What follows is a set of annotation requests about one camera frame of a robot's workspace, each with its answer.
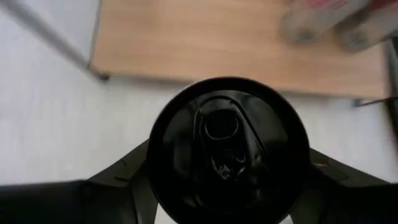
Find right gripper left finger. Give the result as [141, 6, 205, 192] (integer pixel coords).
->
[0, 139, 154, 224]

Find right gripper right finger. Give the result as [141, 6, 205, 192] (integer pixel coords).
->
[290, 147, 398, 224]

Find Celsius Peach Vibe can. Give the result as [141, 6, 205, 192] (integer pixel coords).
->
[280, 0, 371, 45]

